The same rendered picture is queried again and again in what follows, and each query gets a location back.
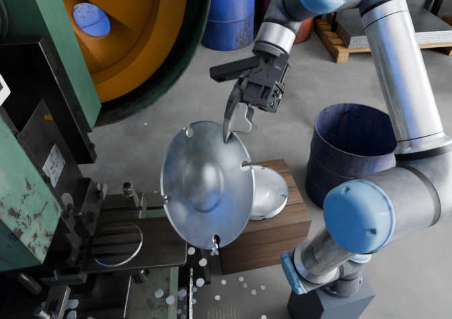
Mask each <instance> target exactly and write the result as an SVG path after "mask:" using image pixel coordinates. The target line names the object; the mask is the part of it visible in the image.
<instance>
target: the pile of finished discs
mask: <svg viewBox="0 0 452 319"><path fill-rule="evenodd" d="M241 168H242V170H243V171H245V172H246V171H248V170H249V168H250V167H249V166H244V167H241ZM253 169H254V176H255V185H256V189H255V199H254V206H253V209H252V213H251V215H250V218H249V219H252V220H261V219H263V218H264V219H268V218H270V217H273V216H275V215H276V214H277V213H279V212H280V211H281V210H282V209H283V207H284V206H285V204H286V202H287V196H288V187H287V183H286V182H285V180H284V178H283V177H282V176H281V175H280V174H279V173H278V172H276V171H274V170H273V169H271V168H267V167H266V168H263V167H262V166H257V165H253Z"/></svg>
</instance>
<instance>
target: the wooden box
mask: <svg viewBox="0 0 452 319"><path fill-rule="evenodd" d="M251 165H257V166H262V167H263V168H266V167H267V168H271V169H273V170H274V171H276V172H278V173H279V174H280V175H281V176H282V177H283V178H284V180H285V182H286V183H287V187H288V196H287V202H286V204H285V206H284V207H283V209H282V210H281V211H280V212H279V213H277V214H276V215H275V216H273V217H270V218H268V219H264V218H263V219H261V220H252V219H249V220H248V223H247V224H246V226H245V227H244V229H243V231H242V232H241V233H240V235H238V237H237V238H236V239H234V241H232V242H231V243H230V244H228V245H226V246H224V247H221V248H220V247H219V244H220V241H221V240H220V237H219V236H218V235H217V234H216V235H215V238H216V242H217V249H218V253H219V260H220V264H221V270H222V272H223V275H229V274H233V273H239V272H243V271H249V270H253V269H259V268H263V267H269V266H272V265H276V264H281V262H280V256H281V254H283V253H285V252H286V251H290V250H293V249H295V248H296V247H297V246H298V245H299V244H300V243H301V242H302V241H304V240H306V239H307V236H308V233H309V228H310V226H311V222H312V218H311V216H310V214H309V211H308V210H307V207H306V206H305V203H304V201H303V199H302V197H301V194H300V192H299V190H298V188H297V185H296V184H295V181H294V180H293V177H292V175H291V173H290V171H289V169H288V166H287V164H286V162H285V160H284V158H282V159H274V160H270V161H265V162H257V163H252V164H245V165H241V166H242V167H244V166H251Z"/></svg>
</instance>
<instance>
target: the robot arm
mask: <svg viewBox="0 0 452 319"><path fill-rule="evenodd" d="M355 8H358V9H359V13H360V15H361V19H362V22H363V26H364V29H365V34H366V36H367V40H368V43H369V48H370V50H371V54H372V57H373V61H374V64H375V68H376V71H377V75H378V78H379V83H380V85H381V89H382V92H383V97H384V99H385V103H386V106H387V110H388V113H389V117H390V120H391V124H392V127H393V131H394V134H395V138H396V141H397V147H396V148H395V150H394V151H393V153H394V156H395V161H396V164H395V167H392V168H389V169H386V170H383V171H380V172H377V173H374V174H371V175H368V176H365V177H362V178H359V179H357V180H350V181H347V182H344V183H342V184H341V185H339V186H337V187H336V188H333V189H332V190H331V191H330V192H329V193H328V194H327V196H326V197H325V200H324V205H323V208H324V210H325V211H324V212H323V215H324V221H325V226H323V228H321V229H320V230H319V231H318V233H317V234H316V235H315V236H314V237H313V238H312V239H307V240H304V241H302V242H301V243H300V244H299V245H298V246H297V247H296V248H295V249H293V250H290V251H286V252H285V253H283V254H281V256H280V262H281V265H282V269H283V271H284V273H285V276H286V278H287V281H288V282H289V284H290V286H291V288H292V289H293V291H294V292H295V293H296V294H299V295H300V294H302V293H307V292H308V291H311V290H312V289H315V288H317V287H320V288H321V289H322V290H323V291H324V292H325V293H327V294H328V295H331V296H332V297H336V298H342V299H343V298H348V297H351V296H353V295H354V294H355V293H356V292H357V291H358V290H359V288H360V286H361V283H362V274H361V272H362V271H363V269H364V267H365V265H366V264H367V262H368V261H369V260H370V259H371V255H372V254H374V253H376V252H378V251H380V250H382V249H383V248H385V247H386V246H388V245H390V244H392V243H394V242H396V241H398V240H400V239H402V238H405V237H406V236H409V235H411V234H414V233H416V232H419V231H421V230H423V229H426V228H428V227H431V226H434V225H436V224H438V223H440V222H441V221H442V220H444V218H446V217H447V216H448V214H450V212H451V211H452V138H450V137H448V136H446V134H444V131H443V127H442V124H441V120H440V117H439V113H438V110H437V106H436V103H435V99H434V96H433V94H432V90H431V86H430V82H429V80H428V75H427V73H426V69H425V66H424V61H423V59H422V55H421V52H420V48H419V45H418V41H417V38H416V34H415V31H414V27H413V24H412V20H411V17H410V13H409V11H408V6H407V4H406V0H271V1H270V4H269V6H268V9H267V11H266V14H265V16H264V19H263V22H262V24H261V26H260V29H259V31H258V34H257V36H256V39H255V41H254V43H255V45H254V47H253V49H252V52H253V53H254V54H255V56H253V57H248V58H246V59H241V60H238V61H233V62H230V63H225V64H222V65H217V66H214V67H211V68H210V69H209V72H210V77H211V78H212V79H214V80H215V81H216V82H218V83H222V82H225V81H231V80H234V79H237V81H236V82H235V84H234V86H233V89H232V91H231V93H230V95H229V98H228V101H227V105H226V109H225V115H224V123H223V142H224V144H227V143H228V141H229V138H230V136H231V132H234V133H235V134H236V135H251V136H254V135H256V134H257V132H258V127H257V126H256V125H255V123H254V122H253V117H254V109H253V108H252V106H255V107H258V109H259V110H263V111H265V112H271V113H275V114H276V111H277V110H278V107H279V104H280V101H281V100H282V97H283V95H284V92H285V84H284V83H283V80H284V78H285V75H286V73H287V70H288V68H289V67H290V68H291V67H292V66H293V63H294V61H293V60H291V56H290V55H289V51H290V49H291V47H292V45H293V42H294V39H295V37H296V35H297V32H298V30H299V27H300V25H301V22H302V21H304V20H308V19H310V18H312V17H315V16H317V15H321V14H325V13H332V12H336V11H343V10H347V9H355ZM282 83H283V85H282ZM283 88H284V89H283Z"/></svg>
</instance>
